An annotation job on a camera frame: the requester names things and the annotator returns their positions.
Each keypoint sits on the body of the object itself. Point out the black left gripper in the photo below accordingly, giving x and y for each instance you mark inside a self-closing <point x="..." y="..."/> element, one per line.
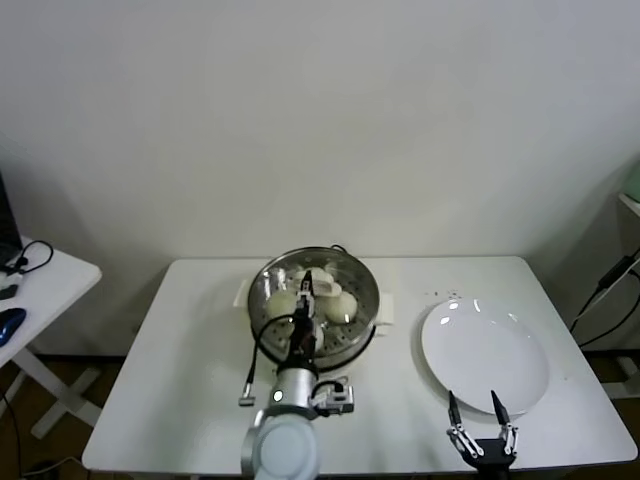
<point x="302" y="332"/>

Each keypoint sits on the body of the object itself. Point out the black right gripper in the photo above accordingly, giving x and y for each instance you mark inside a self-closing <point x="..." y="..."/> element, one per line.
<point x="492" y="457"/>

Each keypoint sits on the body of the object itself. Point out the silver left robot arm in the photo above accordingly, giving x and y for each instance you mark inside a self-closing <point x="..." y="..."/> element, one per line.
<point x="285" y="430"/>

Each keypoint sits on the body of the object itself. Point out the perforated steel steamer basket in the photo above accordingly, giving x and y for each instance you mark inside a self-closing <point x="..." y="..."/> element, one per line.
<point x="370" y="300"/>

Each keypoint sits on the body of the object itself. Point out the large white plate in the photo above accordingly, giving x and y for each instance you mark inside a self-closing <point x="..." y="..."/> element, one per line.
<point x="480" y="345"/>

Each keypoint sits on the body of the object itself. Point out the white electric cooking pot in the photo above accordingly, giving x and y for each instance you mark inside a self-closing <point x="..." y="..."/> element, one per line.
<point x="385" y="315"/>

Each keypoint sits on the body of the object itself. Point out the white furniture base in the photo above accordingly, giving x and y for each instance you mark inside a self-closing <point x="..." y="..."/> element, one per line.
<point x="625" y="380"/>

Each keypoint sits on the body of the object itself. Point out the dark power adapter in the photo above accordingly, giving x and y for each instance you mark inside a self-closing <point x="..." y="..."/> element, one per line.
<point x="615" y="273"/>

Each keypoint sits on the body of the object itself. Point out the white folding side table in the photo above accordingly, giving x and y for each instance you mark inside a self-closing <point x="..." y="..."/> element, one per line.
<point x="55" y="295"/>

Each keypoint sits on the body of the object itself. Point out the white shelf board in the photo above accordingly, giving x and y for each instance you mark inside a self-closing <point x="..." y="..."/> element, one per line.
<point x="631" y="201"/>

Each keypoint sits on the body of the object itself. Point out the pale green box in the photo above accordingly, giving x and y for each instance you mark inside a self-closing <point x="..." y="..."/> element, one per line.
<point x="635" y="182"/>

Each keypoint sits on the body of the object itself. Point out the small black plug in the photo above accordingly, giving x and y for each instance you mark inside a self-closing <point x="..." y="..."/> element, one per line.
<point x="10" y="290"/>

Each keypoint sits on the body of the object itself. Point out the blue computer mouse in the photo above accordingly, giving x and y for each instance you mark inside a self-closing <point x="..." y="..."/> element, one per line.
<point x="11" y="322"/>

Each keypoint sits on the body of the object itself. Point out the dark laptop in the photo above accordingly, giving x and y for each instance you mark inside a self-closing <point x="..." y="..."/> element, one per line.
<point x="7" y="225"/>

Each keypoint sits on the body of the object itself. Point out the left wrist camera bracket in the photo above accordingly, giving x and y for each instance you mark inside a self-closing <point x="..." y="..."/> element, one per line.
<point x="335" y="397"/>

